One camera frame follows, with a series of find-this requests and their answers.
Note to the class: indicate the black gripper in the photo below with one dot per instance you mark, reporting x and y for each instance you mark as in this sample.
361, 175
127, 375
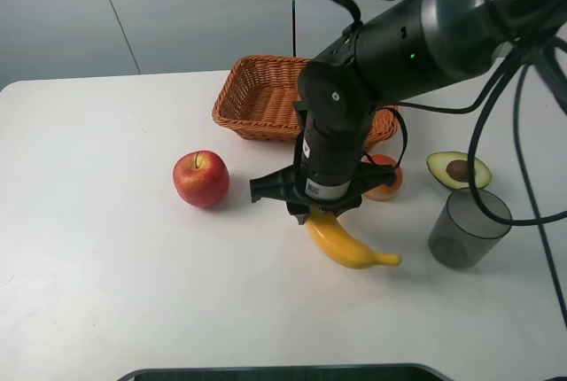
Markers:
327, 171

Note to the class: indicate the yellow banana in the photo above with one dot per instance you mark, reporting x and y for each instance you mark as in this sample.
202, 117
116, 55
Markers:
337, 244

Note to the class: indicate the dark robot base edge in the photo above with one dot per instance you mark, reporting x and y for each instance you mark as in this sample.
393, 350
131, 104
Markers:
396, 371

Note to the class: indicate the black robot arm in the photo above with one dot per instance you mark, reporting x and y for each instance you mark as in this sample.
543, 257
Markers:
393, 51

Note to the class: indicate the orange wicker basket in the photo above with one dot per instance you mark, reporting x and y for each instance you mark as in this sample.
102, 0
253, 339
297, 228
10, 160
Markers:
257, 102

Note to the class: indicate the orange peach fruit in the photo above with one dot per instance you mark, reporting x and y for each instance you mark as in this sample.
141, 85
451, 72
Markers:
385, 192

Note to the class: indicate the red apple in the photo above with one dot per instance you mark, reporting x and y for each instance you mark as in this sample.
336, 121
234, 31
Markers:
201, 179

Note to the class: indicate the halved avocado with pit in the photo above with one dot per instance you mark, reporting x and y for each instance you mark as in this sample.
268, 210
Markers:
451, 170

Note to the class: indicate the grey translucent plastic cup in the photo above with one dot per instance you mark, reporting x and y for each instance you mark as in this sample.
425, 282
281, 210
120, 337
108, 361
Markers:
463, 235

